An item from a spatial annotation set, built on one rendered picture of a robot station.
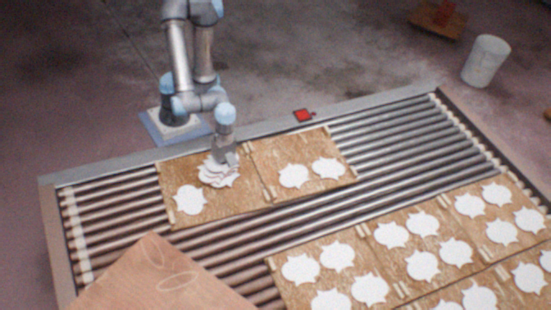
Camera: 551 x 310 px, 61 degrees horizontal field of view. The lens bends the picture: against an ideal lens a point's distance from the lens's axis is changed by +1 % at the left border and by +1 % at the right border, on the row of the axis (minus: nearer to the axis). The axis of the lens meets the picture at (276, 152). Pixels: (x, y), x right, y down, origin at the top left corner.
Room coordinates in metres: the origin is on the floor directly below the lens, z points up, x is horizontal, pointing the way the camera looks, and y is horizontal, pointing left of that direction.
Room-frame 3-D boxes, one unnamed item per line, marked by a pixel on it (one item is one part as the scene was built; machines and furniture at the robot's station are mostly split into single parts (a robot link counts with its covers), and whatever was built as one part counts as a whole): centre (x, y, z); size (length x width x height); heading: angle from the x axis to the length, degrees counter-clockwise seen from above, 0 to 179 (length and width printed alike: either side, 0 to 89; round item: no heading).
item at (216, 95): (1.34, 0.28, 1.25); 0.11 x 0.11 x 0.08; 26
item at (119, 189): (1.50, -0.02, 0.90); 1.95 x 0.05 x 0.05; 123
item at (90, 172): (1.60, 0.05, 0.89); 2.08 x 0.09 x 0.06; 123
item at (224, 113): (1.26, 0.22, 1.25); 0.09 x 0.08 x 0.11; 26
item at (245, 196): (1.17, 0.25, 0.93); 0.41 x 0.35 x 0.02; 119
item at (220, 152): (1.24, 0.20, 1.09); 0.12 x 0.09 x 0.16; 46
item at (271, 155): (1.39, -0.12, 0.93); 0.41 x 0.35 x 0.02; 120
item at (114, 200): (1.45, -0.04, 0.90); 1.95 x 0.05 x 0.05; 123
